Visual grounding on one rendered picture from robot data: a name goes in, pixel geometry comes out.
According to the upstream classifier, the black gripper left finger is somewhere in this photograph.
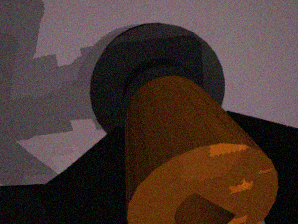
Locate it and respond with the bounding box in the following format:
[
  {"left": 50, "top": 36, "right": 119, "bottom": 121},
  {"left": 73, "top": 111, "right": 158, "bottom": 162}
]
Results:
[{"left": 0, "top": 127, "right": 128, "bottom": 224}]

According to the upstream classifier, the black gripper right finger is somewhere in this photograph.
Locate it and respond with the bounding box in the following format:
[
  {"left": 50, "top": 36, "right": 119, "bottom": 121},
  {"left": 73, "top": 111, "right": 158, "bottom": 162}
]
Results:
[{"left": 225, "top": 111, "right": 298, "bottom": 224}]

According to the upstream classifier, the orange knob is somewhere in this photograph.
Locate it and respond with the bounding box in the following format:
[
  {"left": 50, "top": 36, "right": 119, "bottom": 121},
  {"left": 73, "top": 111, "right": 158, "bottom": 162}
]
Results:
[{"left": 125, "top": 75, "right": 279, "bottom": 224}]

